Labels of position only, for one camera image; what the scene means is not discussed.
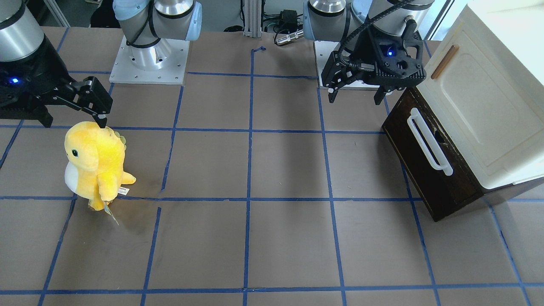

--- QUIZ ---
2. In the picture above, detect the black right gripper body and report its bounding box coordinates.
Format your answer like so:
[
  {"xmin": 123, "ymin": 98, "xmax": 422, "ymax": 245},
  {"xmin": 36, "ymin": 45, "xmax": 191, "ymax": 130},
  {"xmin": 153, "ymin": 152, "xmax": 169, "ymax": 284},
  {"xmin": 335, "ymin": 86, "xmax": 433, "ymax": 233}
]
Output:
[{"xmin": 0, "ymin": 36, "xmax": 74, "ymax": 120}]

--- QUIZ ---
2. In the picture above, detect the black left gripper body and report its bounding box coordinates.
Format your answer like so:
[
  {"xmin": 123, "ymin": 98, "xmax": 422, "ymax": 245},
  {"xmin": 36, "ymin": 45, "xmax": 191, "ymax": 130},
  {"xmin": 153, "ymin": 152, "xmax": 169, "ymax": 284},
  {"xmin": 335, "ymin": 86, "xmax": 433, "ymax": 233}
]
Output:
[{"xmin": 357, "ymin": 25, "xmax": 427, "ymax": 88}]

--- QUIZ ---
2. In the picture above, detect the white drawer handle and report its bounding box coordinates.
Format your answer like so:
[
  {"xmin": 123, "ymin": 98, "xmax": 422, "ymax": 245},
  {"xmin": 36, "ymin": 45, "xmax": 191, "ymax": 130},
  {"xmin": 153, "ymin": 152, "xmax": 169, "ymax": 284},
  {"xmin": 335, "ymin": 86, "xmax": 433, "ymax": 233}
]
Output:
[{"xmin": 406, "ymin": 107, "xmax": 454, "ymax": 176}]

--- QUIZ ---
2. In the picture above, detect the dark wooden drawer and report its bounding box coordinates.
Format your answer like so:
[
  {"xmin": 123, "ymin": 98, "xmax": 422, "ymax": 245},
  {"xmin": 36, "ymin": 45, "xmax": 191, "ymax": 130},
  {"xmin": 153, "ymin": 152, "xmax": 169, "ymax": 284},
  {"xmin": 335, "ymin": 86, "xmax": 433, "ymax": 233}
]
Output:
[{"xmin": 382, "ymin": 88, "xmax": 486, "ymax": 221}]

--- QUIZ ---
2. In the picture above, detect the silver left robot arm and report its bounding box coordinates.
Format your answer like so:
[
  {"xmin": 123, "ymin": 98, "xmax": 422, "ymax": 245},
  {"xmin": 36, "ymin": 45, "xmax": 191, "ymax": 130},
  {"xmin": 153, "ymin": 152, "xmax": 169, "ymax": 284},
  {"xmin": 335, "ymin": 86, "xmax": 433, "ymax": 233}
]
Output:
[{"xmin": 303, "ymin": 0, "xmax": 433, "ymax": 105}]

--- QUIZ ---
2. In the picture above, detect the silver metal connector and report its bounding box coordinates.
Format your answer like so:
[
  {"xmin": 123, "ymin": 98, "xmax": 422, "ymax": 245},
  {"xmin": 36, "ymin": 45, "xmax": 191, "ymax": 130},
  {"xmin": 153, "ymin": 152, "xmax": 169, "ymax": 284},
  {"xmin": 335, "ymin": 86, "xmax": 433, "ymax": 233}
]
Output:
[{"xmin": 274, "ymin": 29, "xmax": 304, "ymax": 46}]

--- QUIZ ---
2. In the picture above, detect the yellow plush dinosaur toy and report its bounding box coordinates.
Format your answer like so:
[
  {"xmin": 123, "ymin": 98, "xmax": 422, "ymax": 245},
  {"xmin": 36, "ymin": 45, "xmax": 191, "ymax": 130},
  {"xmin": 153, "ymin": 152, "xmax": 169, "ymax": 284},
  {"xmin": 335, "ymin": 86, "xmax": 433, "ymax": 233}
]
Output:
[{"xmin": 64, "ymin": 122, "xmax": 136, "ymax": 215}]

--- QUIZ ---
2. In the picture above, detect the cream white cabinet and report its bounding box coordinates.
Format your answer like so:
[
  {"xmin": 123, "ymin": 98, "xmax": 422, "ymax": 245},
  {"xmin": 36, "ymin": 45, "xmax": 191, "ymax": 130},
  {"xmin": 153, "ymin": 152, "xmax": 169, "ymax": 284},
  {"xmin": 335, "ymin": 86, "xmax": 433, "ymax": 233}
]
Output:
[{"xmin": 418, "ymin": 0, "xmax": 544, "ymax": 189}]

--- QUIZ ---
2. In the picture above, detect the aluminium frame post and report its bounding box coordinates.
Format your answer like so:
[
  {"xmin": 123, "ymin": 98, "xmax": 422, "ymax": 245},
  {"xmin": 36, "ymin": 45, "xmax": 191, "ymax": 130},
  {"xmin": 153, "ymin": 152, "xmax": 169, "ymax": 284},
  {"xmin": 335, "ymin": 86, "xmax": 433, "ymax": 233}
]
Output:
[{"xmin": 242, "ymin": 0, "xmax": 263, "ymax": 40}]

